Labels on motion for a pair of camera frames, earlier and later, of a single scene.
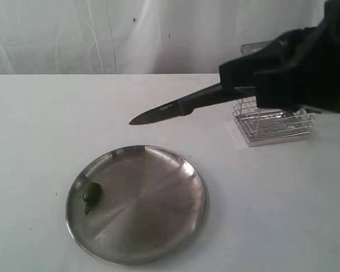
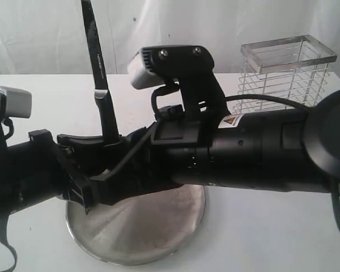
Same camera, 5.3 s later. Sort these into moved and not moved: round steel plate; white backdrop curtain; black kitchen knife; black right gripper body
Moved: black right gripper body; black kitchen knife
Not moved: white backdrop curtain; round steel plate
